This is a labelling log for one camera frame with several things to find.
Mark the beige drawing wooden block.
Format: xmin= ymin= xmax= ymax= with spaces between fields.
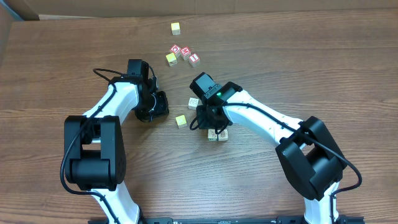
xmin=208 ymin=129 xmax=218 ymax=141

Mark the blue edged wooden block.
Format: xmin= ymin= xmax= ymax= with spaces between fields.
xmin=188 ymin=98 xmax=199 ymax=110

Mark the green letter B block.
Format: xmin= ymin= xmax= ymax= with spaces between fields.
xmin=218 ymin=129 xmax=228 ymax=141

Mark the yellow top wooden block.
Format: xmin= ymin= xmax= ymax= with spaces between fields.
xmin=175 ymin=115 xmax=187 ymax=128

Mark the yellow wooden block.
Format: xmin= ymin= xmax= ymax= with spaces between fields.
xmin=170 ymin=22 xmax=181 ymax=35
xmin=175 ymin=115 xmax=187 ymax=128

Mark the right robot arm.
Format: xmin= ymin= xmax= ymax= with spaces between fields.
xmin=190 ymin=72 xmax=347 ymax=223

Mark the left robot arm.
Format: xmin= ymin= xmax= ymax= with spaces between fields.
xmin=60 ymin=59 xmax=169 ymax=224

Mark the yellow block near red blocks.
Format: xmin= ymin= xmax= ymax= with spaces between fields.
xmin=166 ymin=53 xmax=178 ymax=67

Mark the red letter O block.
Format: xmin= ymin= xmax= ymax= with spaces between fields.
xmin=170 ymin=44 xmax=181 ymax=58

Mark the red letter I block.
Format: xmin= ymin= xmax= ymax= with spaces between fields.
xmin=188 ymin=53 xmax=200 ymax=67

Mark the red letter M block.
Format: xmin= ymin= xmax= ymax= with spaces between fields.
xmin=180 ymin=47 xmax=192 ymax=60

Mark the far yellow wooden block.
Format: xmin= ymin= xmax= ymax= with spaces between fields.
xmin=170 ymin=22 xmax=181 ymax=35

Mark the cardboard box back edge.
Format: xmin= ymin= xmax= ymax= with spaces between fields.
xmin=4 ymin=0 xmax=397 ymax=20

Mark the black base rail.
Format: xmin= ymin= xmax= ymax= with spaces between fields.
xmin=88 ymin=215 xmax=365 ymax=224

